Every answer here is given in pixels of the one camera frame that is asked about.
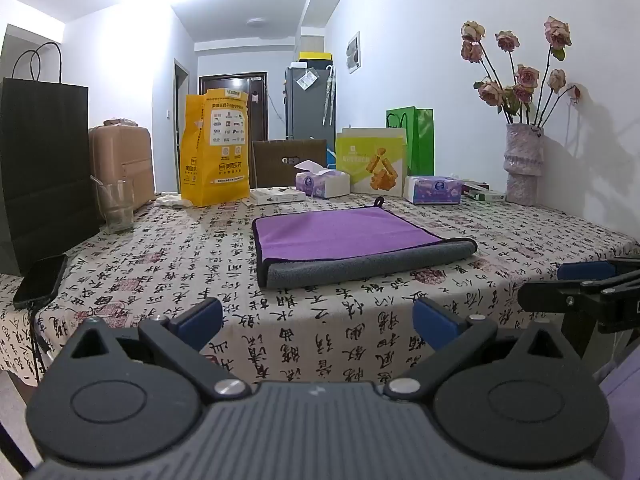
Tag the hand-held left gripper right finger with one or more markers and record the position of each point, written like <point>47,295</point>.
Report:
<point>436,321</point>

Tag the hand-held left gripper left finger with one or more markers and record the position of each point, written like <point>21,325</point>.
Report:
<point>199,319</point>

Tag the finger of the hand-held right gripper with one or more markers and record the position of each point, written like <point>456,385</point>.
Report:
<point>582,271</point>
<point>555,297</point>

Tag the purple and grey towel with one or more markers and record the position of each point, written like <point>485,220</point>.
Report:
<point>340,232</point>

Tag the person's purple clothing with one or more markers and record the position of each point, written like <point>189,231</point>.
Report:
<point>622,420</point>

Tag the textured pale purple vase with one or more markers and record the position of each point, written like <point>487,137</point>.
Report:
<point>523,170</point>

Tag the white crumpled cloth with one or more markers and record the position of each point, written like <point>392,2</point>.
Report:
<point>172,200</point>

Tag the green and white small box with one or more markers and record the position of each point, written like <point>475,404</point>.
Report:
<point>482,193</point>

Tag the blue and purple tissue box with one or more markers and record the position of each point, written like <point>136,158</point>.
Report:
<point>432,191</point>

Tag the clear drinking glass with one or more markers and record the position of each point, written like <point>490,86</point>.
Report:
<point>116,207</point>

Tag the flat white box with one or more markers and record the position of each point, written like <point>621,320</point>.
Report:
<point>275,195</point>

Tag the yellow printed paper bag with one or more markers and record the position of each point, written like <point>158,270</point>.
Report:
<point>215,160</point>

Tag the black smartphone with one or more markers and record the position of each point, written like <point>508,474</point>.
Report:
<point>39,282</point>

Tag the drinking straw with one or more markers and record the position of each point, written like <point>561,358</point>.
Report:
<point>96,182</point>

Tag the yellow-green snack box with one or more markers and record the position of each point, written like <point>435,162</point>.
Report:
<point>370,160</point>

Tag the pink suitcase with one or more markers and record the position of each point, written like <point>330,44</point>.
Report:
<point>125,160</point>

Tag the brown cardboard box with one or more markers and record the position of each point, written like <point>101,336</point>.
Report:
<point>280,160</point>

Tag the green paper bag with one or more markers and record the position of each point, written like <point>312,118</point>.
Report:
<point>422,135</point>

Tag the dried pink roses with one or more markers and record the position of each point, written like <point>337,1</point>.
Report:
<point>525,77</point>

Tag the pink bundle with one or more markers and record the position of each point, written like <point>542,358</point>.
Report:
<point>120,122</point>

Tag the black paper bag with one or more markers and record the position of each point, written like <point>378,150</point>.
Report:
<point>40,160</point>

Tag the grey refrigerator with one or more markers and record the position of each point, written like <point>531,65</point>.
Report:
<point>300,110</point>

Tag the dark brown door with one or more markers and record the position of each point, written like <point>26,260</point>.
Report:
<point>215,85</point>

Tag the folded umbrella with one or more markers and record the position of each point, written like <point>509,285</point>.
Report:
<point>328,95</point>

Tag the yellow and black box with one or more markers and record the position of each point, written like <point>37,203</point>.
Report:
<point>315,58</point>

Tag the round ceiling lamp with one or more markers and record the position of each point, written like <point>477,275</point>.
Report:
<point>258,21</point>

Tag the wall picture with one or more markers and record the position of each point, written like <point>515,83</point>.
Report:
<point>353,52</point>

